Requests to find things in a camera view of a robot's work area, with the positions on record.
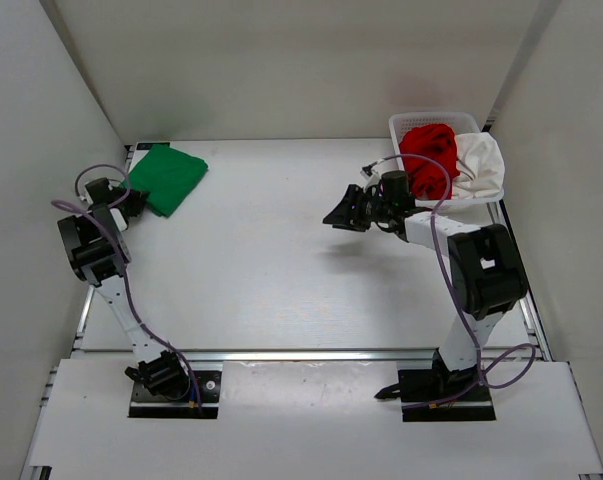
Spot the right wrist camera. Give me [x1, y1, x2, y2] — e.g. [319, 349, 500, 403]
[361, 161, 380, 184]

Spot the red t shirt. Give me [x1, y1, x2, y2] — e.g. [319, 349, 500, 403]
[399, 123, 460, 201]

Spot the white t shirt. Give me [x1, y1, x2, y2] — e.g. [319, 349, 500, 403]
[452, 132, 505, 200]

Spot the white plastic basket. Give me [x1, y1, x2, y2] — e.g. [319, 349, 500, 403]
[389, 111, 504, 211]

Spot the dark table label sticker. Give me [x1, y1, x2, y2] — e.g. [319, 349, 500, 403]
[135, 142, 170, 151]

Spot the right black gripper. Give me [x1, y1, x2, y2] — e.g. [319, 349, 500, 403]
[326, 187, 395, 234]

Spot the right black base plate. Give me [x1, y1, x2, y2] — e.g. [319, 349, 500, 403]
[398, 369, 496, 423]

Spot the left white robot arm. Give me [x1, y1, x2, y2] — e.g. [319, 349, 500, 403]
[53, 178, 196, 401]

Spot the green t shirt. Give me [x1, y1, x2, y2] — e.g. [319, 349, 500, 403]
[129, 144, 209, 218]

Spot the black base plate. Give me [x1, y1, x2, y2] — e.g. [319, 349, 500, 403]
[128, 362, 223, 420]
[398, 369, 496, 423]

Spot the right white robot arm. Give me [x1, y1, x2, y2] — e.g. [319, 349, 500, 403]
[322, 171, 529, 409]

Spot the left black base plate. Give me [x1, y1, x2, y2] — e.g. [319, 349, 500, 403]
[128, 362, 223, 420]

